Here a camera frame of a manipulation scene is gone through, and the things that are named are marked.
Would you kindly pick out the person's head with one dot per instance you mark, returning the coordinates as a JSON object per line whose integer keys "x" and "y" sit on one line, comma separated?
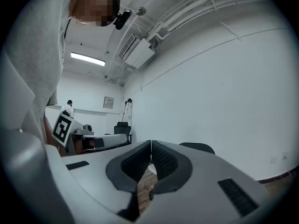
{"x": 93, "y": 6}

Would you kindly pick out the white air conditioner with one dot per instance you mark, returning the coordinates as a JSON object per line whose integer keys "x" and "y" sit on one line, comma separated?
{"x": 137, "y": 51}

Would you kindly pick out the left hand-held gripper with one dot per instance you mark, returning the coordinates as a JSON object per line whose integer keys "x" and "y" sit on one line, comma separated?
{"x": 61, "y": 129}

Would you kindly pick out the round smoke detector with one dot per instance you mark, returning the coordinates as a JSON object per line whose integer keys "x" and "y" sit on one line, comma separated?
{"x": 140, "y": 10}

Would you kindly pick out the black folding chair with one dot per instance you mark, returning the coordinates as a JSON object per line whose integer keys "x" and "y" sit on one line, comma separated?
{"x": 198, "y": 147}

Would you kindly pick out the grey wall panel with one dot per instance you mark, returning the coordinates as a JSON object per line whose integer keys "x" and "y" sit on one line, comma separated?
{"x": 108, "y": 102}

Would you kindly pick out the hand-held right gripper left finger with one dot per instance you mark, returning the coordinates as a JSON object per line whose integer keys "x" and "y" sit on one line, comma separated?
{"x": 93, "y": 171}

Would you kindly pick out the black head-mounted camera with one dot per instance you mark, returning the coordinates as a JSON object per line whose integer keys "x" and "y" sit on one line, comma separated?
{"x": 122, "y": 20}

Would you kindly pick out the white ceiling pipes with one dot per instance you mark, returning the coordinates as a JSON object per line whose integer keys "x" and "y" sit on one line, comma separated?
{"x": 187, "y": 10}

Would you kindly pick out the person's left forearm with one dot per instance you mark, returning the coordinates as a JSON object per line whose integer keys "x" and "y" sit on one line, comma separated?
{"x": 47, "y": 132}

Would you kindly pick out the person's grey sweatshirt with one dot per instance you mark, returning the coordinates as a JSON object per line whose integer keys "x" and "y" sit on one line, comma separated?
{"x": 35, "y": 55}

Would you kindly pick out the folded metal ladder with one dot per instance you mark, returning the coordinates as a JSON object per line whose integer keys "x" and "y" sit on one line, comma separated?
{"x": 128, "y": 111}

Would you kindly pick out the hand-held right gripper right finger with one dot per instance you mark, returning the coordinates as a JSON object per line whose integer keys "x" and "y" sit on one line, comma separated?
{"x": 198, "y": 195}

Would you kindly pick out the black office chair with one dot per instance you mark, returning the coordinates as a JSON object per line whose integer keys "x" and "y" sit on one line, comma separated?
{"x": 122, "y": 130}

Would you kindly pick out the long ceiling light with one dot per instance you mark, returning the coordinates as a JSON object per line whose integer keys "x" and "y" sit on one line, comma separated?
{"x": 87, "y": 58}

